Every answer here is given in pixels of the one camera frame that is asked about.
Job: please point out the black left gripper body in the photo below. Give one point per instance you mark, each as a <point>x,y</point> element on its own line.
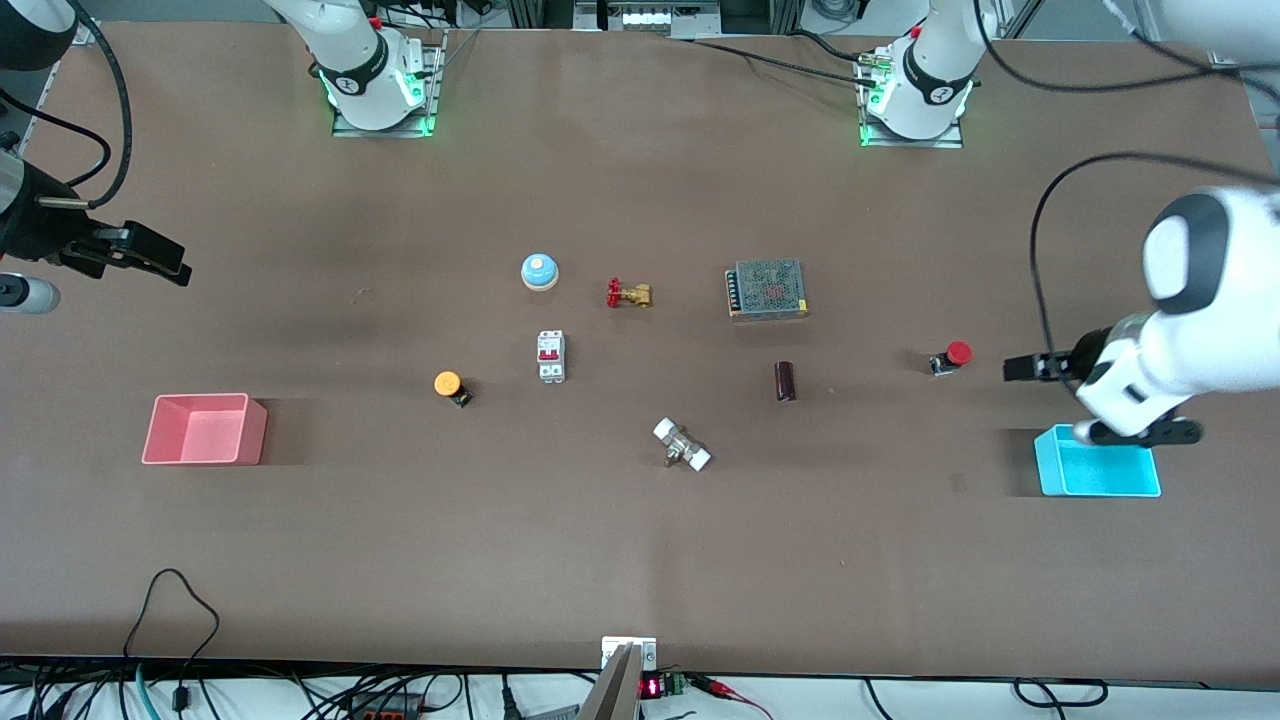
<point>1083,357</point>

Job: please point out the red push button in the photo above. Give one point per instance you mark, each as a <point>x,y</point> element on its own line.
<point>959,352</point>

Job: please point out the yellow push button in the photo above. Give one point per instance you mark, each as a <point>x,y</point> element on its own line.
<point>447,383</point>

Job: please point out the blue plastic box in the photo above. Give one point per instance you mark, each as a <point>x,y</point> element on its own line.
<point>1100,475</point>

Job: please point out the pink plastic box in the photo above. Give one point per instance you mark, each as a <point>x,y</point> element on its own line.
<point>205,435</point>

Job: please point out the dark red capacitor cylinder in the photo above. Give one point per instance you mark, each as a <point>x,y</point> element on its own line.
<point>785,381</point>

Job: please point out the metal mesh power supply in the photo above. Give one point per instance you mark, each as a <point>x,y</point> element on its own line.
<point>768,290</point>

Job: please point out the metal valve white ends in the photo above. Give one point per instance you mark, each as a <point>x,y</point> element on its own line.
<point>680,445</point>

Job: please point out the blue desk bell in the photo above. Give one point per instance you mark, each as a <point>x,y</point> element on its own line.
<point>539,272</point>

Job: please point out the white circuit breaker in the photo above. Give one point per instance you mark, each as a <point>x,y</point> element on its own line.
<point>551,365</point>

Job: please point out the red clip lead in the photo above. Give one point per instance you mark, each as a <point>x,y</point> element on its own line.
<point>730,690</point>

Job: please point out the red LED display module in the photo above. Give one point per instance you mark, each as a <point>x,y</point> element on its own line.
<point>651,687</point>

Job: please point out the metal rack device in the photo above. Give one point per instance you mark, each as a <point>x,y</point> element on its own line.
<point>650,18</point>

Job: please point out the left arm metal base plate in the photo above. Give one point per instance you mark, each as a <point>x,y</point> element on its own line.
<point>950,141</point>

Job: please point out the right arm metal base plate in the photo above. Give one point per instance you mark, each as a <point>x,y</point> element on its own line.
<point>436,95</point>

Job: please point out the white pole bracket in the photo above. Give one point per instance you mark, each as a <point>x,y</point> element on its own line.
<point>647,650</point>

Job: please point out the grey camera pole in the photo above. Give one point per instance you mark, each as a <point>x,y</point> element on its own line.
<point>612,690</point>

